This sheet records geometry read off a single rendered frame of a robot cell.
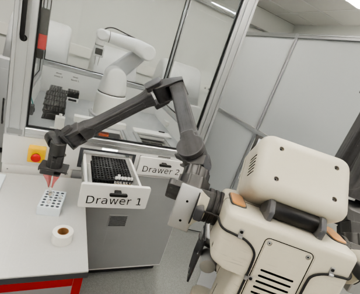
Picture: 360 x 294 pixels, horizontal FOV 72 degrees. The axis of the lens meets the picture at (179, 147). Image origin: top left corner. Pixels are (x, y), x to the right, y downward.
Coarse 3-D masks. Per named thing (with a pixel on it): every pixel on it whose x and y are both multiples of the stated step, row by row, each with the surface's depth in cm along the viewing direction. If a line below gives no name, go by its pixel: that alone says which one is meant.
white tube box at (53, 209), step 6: (54, 192) 106; (60, 192) 108; (66, 192) 109; (42, 198) 101; (48, 198) 102; (54, 198) 103; (42, 204) 98; (48, 204) 99; (54, 204) 100; (60, 204) 101; (42, 210) 97; (48, 210) 97; (54, 210) 98; (60, 210) 99
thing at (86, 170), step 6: (84, 156) 124; (90, 156) 130; (102, 156) 132; (108, 156) 133; (114, 156) 135; (120, 156) 137; (84, 162) 119; (84, 168) 114; (90, 168) 127; (132, 168) 129; (84, 174) 110; (90, 174) 121; (132, 174) 127; (84, 180) 106; (90, 180) 117; (138, 180) 119
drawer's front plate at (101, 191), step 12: (84, 192) 98; (96, 192) 100; (108, 192) 102; (132, 192) 106; (144, 192) 108; (84, 204) 100; (96, 204) 102; (108, 204) 104; (120, 204) 106; (132, 204) 109; (144, 204) 111
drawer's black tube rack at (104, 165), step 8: (96, 160) 123; (104, 160) 126; (112, 160) 129; (120, 160) 131; (96, 168) 116; (104, 168) 119; (112, 168) 121; (120, 168) 123; (104, 176) 117; (112, 176) 114; (120, 176) 116; (128, 176) 118; (128, 184) 117
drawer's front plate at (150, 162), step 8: (144, 160) 138; (152, 160) 140; (160, 160) 142; (168, 160) 144; (176, 160) 147; (144, 168) 140; (152, 168) 142; (160, 168) 144; (168, 168) 146; (176, 168) 148; (168, 176) 149; (176, 176) 151
